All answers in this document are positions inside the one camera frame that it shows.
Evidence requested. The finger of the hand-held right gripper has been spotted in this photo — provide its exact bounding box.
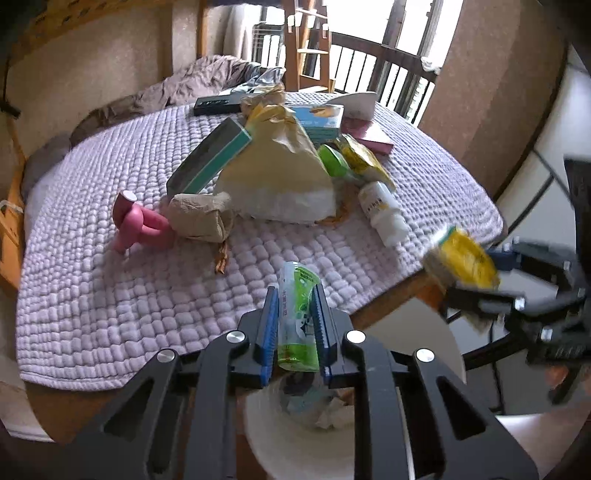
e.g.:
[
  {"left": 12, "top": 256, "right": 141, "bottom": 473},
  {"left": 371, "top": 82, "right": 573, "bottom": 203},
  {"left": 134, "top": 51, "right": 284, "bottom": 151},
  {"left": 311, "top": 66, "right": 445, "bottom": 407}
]
[
  {"left": 441, "top": 286, "right": 588, "bottom": 343},
  {"left": 487, "top": 239, "right": 581, "bottom": 288}
]

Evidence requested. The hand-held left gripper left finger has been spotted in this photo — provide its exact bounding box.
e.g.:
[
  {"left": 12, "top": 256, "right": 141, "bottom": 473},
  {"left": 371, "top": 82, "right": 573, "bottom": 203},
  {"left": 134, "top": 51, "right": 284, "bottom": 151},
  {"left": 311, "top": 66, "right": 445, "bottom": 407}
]
[{"left": 51, "top": 286, "right": 280, "bottom": 480}]

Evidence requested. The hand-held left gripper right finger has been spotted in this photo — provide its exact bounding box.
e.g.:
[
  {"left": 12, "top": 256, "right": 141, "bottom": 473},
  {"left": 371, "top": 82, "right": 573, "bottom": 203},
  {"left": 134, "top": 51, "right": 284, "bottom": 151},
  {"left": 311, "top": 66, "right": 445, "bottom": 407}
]
[{"left": 311, "top": 284, "right": 540, "bottom": 480}]

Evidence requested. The green white drink pouch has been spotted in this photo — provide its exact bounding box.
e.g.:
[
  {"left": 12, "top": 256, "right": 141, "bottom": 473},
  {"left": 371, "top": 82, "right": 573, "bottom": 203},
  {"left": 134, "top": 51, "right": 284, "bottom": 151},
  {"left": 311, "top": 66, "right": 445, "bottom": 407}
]
[{"left": 277, "top": 261, "right": 321, "bottom": 372}]

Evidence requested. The yellow snack packet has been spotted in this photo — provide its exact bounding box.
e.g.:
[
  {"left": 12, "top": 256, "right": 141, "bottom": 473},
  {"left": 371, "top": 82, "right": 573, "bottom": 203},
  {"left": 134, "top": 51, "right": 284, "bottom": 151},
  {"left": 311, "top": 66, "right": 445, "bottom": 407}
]
[
  {"left": 425, "top": 226, "right": 502, "bottom": 291},
  {"left": 335, "top": 134, "right": 397, "bottom": 192}
]

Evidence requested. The light blue plastic packet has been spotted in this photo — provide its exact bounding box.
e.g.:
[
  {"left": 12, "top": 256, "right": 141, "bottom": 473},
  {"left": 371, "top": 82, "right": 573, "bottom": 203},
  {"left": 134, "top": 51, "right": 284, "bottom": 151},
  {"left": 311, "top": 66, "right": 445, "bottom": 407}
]
[{"left": 279, "top": 371, "right": 328, "bottom": 416}]

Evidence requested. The white tissue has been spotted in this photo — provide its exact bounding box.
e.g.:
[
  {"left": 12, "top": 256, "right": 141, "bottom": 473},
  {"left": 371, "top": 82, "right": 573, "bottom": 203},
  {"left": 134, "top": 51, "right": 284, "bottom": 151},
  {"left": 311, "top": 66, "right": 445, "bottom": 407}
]
[{"left": 316, "top": 398, "right": 356, "bottom": 431}]

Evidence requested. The white plastic bin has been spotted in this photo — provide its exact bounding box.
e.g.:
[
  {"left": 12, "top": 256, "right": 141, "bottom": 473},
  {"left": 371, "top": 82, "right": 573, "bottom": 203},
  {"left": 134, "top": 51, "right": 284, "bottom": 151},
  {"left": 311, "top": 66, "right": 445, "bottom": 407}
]
[{"left": 242, "top": 295, "right": 467, "bottom": 480}]

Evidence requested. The round black rimmed table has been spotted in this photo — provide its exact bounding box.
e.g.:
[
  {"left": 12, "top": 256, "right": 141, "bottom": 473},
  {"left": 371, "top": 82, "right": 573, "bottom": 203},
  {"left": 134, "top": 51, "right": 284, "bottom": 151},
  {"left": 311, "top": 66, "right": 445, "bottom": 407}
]
[{"left": 462, "top": 134, "right": 591, "bottom": 416}]

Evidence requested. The brown candy wrapper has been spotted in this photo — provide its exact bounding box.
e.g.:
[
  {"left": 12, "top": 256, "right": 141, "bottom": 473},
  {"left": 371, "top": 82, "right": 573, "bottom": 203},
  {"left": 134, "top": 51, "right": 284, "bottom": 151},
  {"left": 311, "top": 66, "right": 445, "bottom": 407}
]
[{"left": 213, "top": 240, "right": 230, "bottom": 274}]

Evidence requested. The white plastic bottle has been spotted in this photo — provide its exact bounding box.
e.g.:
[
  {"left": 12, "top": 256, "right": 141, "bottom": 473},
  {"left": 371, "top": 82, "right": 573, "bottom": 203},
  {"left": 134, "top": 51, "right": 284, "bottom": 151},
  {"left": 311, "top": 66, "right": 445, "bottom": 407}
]
[{"left": 358, "top": 181, "right": 409, "bottom": 247}]

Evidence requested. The lavender quilted blanket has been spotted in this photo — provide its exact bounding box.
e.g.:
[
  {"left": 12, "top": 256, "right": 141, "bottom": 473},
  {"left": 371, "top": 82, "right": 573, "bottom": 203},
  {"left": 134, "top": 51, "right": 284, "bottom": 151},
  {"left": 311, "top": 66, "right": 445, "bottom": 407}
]
[{"left": 16, "top": 90, "right": 504, "bottom": 391}]

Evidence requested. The crumpled brown paper bag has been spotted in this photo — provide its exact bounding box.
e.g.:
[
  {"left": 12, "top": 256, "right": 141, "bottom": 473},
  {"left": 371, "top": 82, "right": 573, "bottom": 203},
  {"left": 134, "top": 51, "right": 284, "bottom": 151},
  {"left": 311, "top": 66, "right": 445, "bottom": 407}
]
[{"left": 167, "top": 191, "right": 236, "bottom": 243}]

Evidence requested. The beige paper bag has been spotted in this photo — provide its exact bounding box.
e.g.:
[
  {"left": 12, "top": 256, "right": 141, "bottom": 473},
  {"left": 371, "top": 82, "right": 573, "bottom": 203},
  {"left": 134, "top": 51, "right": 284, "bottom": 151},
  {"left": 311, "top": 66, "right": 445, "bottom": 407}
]
[{"left": 215, "top": 83, "right": 335, "bottom": 224}]

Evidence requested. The pink toy figure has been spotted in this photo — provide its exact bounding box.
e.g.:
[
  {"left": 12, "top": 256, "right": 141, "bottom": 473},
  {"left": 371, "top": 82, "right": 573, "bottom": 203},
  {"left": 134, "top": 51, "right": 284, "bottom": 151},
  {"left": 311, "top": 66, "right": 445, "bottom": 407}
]
[{"left": 113, "top": 190, "right": 174, "bottom": 254}]

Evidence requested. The green plastic cup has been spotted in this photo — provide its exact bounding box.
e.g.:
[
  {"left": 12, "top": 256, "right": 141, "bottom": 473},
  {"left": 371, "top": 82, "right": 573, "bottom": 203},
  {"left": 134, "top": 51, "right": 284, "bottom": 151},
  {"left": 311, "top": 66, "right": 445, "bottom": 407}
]
[{"left": 318, "top": 144, "right": 354, "bottom": 178}]

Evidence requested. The teal and black box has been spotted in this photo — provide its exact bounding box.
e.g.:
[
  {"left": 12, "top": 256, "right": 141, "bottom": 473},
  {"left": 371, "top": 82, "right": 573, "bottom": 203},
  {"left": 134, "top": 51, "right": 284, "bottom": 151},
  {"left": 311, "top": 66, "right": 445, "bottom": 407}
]
[{"left": 166, "top": 116, "right": 254, "bottom": 197}]

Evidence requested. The white paper card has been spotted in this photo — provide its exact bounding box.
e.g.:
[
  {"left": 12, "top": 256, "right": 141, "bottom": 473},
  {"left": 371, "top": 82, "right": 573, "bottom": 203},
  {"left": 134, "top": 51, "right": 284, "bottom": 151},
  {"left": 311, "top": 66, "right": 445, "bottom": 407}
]
[{"left": 330, "top": 91, "right": 379, "bottom": 121}]

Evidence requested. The light blue cookie box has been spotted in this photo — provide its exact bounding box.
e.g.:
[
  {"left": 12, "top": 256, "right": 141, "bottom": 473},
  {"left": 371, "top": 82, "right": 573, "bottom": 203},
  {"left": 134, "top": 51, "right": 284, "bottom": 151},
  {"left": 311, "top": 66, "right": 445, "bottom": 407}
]
[{"left": 284, "top": 104, "right": 345, "bottom": 144}]

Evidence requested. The wooden bed base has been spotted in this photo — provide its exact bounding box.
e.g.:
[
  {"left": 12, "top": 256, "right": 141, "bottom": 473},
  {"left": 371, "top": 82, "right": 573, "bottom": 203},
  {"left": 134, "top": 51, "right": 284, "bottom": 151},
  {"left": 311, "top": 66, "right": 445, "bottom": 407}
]
[{"left": 25, "top": 272, "right": 444, "bottom": 444}]

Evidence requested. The black flat box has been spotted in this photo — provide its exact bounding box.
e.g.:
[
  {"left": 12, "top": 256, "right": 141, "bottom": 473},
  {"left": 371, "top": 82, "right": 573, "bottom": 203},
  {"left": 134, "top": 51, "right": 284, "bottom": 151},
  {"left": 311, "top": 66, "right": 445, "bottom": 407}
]
[{"left": 193, "top": 92, "right": 245, "bottom": 116}]

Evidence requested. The dark balcony railing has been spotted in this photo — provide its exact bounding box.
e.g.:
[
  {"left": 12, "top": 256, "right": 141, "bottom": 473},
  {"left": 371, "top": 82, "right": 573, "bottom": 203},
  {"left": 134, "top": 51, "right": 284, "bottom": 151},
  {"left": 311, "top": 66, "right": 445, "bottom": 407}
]
[{"left": 330, "top": 32, "right": 437, "bottom": 116}]

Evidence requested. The silver foil bag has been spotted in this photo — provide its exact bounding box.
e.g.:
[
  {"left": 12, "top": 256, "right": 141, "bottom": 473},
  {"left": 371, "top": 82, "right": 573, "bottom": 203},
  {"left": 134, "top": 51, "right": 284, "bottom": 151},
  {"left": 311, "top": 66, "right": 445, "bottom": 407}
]
[{"left": 231, "top": 67, "right": 284, "bottom": 95}]

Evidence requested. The grey duvet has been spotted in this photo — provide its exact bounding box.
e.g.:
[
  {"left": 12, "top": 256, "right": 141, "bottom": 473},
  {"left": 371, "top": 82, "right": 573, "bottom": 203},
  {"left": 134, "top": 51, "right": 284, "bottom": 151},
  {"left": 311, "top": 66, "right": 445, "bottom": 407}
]
[{"left": 69, "top": 54, "right": 264, "bottom": 144}]

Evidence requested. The wooden ladder shelf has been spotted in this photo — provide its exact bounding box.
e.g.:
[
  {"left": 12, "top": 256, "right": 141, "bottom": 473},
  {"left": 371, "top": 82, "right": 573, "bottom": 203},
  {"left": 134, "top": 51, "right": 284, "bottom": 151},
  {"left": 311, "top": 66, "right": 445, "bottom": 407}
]
[{"left": 281, "top": 0, "right": 338, "bottom": 93}]

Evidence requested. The beige curtain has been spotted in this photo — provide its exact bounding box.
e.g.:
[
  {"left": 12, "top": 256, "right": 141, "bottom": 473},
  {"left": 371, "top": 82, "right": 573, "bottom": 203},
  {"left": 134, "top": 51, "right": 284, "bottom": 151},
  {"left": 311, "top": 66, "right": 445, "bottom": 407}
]
[{"left": 217, "top": 4, "right": 254, "bottom": 61}]

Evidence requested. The wooden headboard rail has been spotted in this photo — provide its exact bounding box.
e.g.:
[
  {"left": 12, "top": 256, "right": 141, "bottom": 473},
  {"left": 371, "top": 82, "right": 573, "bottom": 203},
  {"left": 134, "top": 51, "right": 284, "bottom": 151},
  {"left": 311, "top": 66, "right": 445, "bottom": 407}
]
[{"left": 0, "top": 136, "right": 28, "bottom": 289}]

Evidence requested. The wooden frame beam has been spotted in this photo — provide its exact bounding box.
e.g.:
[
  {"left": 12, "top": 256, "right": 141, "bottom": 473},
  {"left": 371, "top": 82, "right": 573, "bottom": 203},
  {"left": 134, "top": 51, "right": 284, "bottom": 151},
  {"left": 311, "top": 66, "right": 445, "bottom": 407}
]
[{"left": 0, "top": 0, "right": 208, "bottom": 61}]

